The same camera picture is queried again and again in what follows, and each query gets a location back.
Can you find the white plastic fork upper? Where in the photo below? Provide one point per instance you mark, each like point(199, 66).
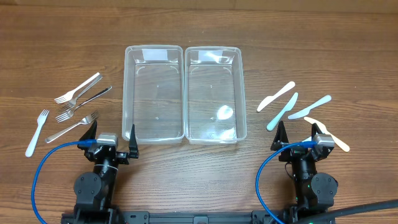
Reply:
point(68, 96)

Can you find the metal fork dark handle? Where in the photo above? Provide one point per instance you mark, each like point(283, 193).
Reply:
point(69, 113)

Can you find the right clear plastic container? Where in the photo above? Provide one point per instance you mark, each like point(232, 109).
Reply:
point(215, 101)

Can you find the white plastic fork left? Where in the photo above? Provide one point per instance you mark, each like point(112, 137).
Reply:
point(40, 122)

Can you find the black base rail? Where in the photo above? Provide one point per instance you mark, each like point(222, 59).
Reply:
point(141, 217)

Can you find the pale blue plastic knife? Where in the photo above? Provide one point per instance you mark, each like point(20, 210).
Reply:
point(302, 113)

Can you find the metal fork under white fork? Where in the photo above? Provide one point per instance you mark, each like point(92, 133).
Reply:
point(70, 104)

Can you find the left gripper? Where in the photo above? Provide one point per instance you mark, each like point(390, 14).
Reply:
point(109, 154)

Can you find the white plastic fork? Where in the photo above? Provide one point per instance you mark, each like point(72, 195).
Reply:
point(68, 96)
point(40, 122)

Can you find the left clear plastic container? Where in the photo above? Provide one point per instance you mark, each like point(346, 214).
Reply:
point(153, 94)

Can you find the white plastic knife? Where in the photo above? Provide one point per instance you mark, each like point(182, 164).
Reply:
point(267, 100)

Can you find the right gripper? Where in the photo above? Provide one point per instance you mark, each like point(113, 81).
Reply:
point(301, 154)

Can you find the clear plastic container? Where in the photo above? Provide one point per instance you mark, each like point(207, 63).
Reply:
point(215, 101)
point(153, 94)

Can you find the cream plastic knife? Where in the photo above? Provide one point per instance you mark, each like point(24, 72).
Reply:
point(323, 128)

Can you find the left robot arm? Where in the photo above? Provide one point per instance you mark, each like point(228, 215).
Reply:
point(94, 190)

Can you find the light blue plastic knife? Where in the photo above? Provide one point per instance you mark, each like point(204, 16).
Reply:
point(289, 106)

